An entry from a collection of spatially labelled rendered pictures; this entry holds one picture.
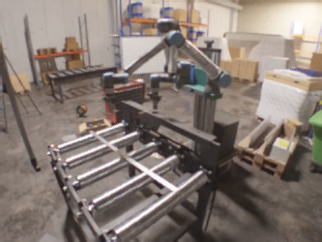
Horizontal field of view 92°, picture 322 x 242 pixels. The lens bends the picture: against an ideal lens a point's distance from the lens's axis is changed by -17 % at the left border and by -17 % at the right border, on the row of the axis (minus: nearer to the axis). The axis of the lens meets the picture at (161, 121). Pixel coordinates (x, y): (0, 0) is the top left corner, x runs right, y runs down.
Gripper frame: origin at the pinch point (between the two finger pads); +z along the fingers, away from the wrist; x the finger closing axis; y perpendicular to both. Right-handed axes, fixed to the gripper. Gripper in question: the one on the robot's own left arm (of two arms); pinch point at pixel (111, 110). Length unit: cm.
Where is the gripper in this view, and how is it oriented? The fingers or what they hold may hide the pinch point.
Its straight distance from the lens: 170.8
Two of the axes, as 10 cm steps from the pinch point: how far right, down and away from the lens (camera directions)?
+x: 7.6, 2.8, -5.9
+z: 0.0, 9.1, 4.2
